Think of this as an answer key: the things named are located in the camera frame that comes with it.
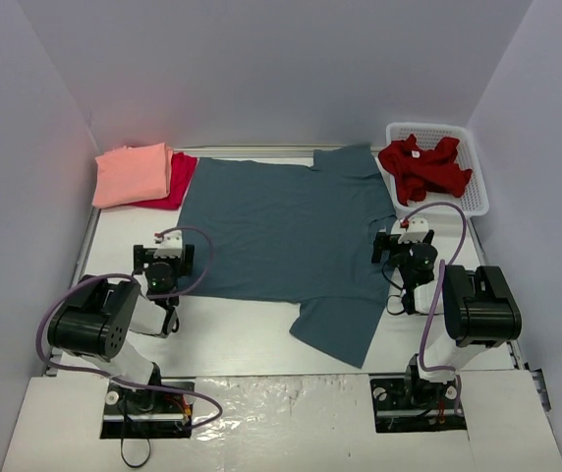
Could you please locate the teal blue t shirt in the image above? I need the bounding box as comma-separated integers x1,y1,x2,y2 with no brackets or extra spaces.
178,145,395,368

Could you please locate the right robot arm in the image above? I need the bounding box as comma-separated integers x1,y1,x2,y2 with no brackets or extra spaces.
371,228,523,406

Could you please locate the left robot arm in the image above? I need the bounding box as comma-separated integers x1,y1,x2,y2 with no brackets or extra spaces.
47,234,195,411

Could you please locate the white perforated plastic basket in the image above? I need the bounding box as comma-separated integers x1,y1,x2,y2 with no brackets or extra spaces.
385,122,489,218

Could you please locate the crumpled dark red t shirt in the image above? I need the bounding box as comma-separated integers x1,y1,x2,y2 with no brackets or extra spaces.
377,134,473,206

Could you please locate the folded salmon pink t shirt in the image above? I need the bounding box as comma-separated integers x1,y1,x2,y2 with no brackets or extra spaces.
92,143,172,209

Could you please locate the folded magenta t shirt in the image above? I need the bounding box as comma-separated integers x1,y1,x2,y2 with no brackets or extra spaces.
132,152,198,210

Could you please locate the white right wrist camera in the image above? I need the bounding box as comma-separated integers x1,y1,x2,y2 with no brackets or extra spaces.
390,216,430,244

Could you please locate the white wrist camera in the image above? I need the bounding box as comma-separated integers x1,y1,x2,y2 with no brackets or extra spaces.
153,230,184,260
390,216,430,244

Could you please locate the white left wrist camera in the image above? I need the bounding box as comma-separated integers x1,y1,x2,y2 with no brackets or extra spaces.
153,230,184,260

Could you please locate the aluminium table edge rail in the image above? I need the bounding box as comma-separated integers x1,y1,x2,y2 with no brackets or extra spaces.
468,219,529,371

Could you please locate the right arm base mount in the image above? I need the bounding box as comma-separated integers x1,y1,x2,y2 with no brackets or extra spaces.
369,375,467,434

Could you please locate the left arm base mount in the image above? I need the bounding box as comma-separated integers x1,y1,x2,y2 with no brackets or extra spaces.
100,383,195,440

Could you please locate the black thin floor cable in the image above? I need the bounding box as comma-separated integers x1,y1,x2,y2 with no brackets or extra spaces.
119,434,153,468

